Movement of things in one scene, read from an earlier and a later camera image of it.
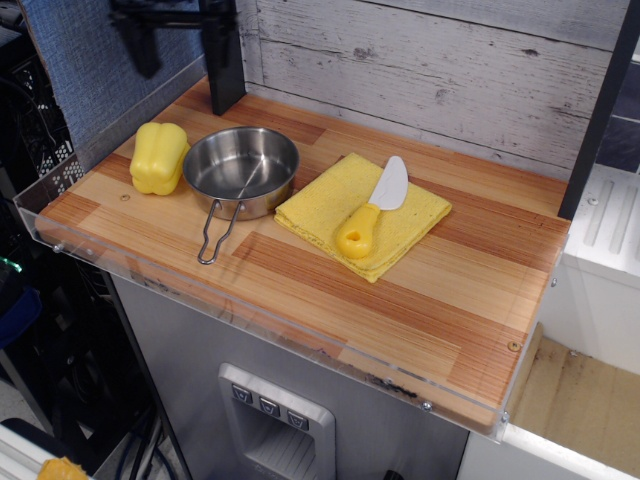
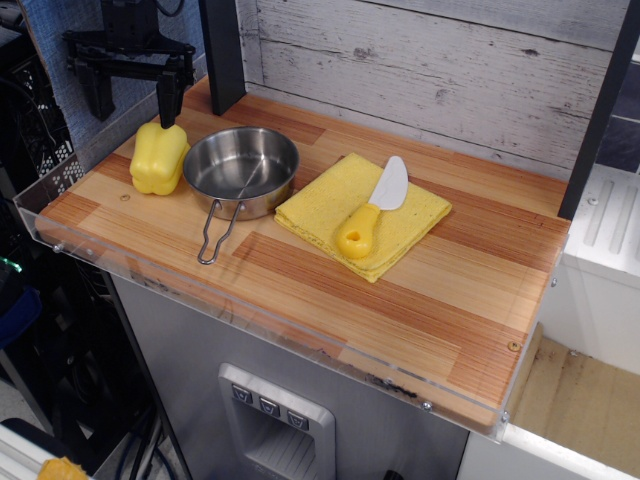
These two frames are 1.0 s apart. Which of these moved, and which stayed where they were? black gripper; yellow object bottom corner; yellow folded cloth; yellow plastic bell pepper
Moved: black gripper
Stayed: yellow object bottom corner; yellow folded cloth; yellow plastic bell pepper
